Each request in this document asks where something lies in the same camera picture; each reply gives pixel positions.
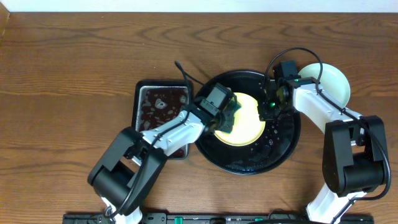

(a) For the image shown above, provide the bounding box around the pale green plate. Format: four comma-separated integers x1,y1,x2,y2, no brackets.
298,63,351,106

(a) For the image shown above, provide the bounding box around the yellow plate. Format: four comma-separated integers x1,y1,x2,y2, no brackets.
215,92,266,147

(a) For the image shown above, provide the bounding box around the metal water tray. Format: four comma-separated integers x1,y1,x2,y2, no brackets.
135,85,190,159

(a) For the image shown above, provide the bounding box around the black rectangular tray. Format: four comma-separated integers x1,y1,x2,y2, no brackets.
131,79,194,161

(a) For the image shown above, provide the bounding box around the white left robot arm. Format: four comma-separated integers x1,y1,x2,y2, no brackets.
87,95,240,223

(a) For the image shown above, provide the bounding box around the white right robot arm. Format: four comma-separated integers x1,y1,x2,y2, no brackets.
259,76,392,223

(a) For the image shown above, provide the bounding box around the round black tray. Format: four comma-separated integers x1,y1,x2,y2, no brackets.
195,70,301,175

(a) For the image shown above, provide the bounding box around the green scrub sponge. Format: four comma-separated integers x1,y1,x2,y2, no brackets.
226,97,241,117

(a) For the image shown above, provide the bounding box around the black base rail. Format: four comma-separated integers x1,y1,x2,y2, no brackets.
62,208,376,224

